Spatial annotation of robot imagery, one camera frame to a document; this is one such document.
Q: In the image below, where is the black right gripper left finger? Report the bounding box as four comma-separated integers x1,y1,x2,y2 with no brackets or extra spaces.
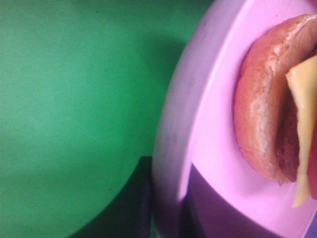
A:
72,156,152,238

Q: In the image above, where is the pink round plate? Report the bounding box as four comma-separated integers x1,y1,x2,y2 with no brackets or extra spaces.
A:
152,0,317,238

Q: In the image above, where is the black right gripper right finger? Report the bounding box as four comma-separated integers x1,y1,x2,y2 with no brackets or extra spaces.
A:
183,166,307,238

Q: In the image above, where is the burger with lettuce and cheese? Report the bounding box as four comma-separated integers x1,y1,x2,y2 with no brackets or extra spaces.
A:
233,14,317,207

